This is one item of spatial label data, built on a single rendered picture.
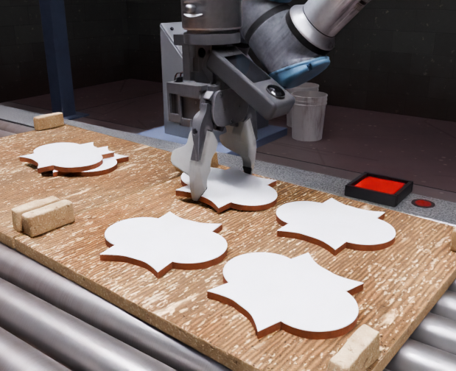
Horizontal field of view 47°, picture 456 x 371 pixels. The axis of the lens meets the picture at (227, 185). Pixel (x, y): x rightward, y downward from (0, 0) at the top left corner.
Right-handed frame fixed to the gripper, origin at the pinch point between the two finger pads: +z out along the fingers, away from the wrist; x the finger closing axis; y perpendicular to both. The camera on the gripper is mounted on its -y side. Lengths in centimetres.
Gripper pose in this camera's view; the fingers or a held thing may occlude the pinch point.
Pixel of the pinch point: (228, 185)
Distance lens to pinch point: 71.4
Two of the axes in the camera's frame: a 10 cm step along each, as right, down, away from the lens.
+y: -7.7, -2.1, 6.0
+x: -6.3, 2.8, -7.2
